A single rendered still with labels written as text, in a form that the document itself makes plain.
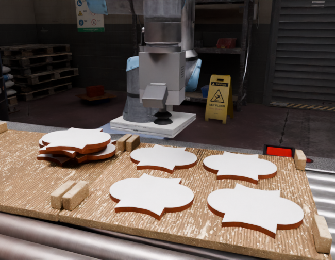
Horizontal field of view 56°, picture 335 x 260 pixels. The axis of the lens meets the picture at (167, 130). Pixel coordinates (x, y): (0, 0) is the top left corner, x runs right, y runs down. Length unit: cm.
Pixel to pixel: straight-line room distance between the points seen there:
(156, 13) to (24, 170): 42
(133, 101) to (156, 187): 60
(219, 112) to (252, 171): 355
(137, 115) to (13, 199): 61
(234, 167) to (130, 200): 24
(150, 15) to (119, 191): 33
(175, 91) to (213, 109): 360
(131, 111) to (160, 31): 55
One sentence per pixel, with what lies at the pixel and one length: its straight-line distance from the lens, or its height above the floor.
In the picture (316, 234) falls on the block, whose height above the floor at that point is 95.
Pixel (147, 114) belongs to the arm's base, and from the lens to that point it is 113.
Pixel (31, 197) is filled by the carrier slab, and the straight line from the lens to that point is 63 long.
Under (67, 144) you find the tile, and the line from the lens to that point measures 70.
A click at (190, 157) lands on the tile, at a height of 95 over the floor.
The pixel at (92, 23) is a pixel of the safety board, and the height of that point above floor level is 125.
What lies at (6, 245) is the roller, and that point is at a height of 92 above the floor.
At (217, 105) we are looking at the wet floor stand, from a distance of 421.
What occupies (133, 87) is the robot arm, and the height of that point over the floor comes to 102.
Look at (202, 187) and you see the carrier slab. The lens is 62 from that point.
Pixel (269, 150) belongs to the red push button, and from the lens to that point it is 84.
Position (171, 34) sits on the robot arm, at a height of 121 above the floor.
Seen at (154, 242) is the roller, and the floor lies 91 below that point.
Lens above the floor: 123
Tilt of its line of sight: 18 degrees down
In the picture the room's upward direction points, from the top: straight up
